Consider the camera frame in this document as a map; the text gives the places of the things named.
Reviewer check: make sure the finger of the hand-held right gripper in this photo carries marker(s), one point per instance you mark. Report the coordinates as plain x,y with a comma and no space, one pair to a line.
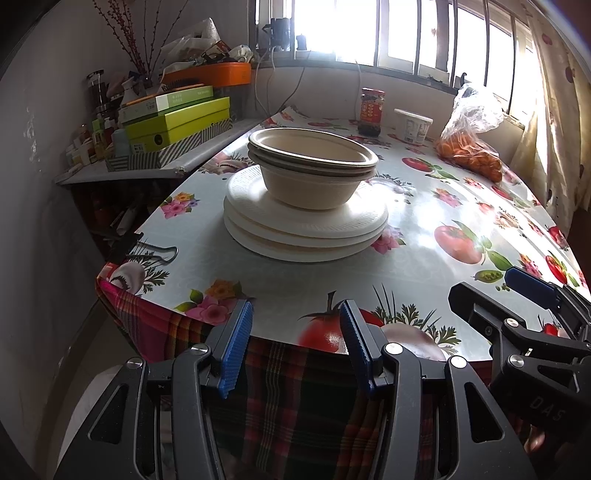
531,284
475,307

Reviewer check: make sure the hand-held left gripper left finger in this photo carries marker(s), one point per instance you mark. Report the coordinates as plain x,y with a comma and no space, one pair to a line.
235,350

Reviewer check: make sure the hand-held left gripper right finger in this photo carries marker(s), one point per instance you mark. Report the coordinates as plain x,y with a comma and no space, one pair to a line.
358,350

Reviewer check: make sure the white ribbed foam plate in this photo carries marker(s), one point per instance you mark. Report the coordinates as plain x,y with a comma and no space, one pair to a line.
277,254
244,203

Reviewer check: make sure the white smooth-rim foam plate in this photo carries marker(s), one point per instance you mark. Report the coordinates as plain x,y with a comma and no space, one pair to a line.
258,238

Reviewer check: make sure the beige paper bowl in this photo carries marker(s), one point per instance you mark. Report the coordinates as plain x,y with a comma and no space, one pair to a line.
309,194
314,143
277,165

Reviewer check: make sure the person's right hand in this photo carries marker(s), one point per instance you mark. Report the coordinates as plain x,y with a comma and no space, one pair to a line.
534,438

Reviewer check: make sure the fruit and flower printed tablecloth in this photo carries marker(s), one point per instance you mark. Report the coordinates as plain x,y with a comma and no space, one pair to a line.
415,295

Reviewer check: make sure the red plaid cloth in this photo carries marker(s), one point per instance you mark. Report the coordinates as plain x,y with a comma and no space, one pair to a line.
300,406

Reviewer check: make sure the black binder clip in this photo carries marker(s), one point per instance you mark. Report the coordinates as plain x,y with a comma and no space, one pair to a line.
131,249

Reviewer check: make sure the cream printed curtain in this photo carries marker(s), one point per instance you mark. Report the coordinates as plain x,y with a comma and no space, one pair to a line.
554,138

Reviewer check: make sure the clear plastic bag of oranges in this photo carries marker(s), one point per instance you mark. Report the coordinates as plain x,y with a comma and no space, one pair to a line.
471,138

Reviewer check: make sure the white plastic tub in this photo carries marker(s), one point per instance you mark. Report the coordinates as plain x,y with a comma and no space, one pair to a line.
413,127

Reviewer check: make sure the white side counter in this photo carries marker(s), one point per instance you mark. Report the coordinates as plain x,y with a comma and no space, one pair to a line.
152,170

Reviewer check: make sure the striped cardboard box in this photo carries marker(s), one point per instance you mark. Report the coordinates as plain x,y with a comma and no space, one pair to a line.
184,147

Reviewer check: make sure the red label sauce jar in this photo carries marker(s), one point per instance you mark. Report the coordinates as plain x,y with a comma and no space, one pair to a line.
371,113

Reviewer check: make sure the bright green box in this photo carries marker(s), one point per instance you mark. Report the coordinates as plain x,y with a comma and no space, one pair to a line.
184,122

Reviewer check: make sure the flat pale green box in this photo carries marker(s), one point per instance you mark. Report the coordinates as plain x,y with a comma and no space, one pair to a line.
171,101

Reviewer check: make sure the group of small bottles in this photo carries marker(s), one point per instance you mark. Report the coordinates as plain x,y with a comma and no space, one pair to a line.
94,134

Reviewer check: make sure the orange plastic tray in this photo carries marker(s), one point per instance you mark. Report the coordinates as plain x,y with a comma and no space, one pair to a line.
217,74

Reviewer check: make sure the barred window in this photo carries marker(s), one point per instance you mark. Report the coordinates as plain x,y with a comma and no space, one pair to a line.
406,32

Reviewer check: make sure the orange tray with clutter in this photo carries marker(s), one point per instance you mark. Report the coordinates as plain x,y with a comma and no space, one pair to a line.
194,44

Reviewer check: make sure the black device on windowsill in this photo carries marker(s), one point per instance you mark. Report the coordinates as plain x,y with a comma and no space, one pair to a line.
278,32

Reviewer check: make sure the dry red branches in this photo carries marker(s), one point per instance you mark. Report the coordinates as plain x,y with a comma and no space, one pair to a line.
129,32

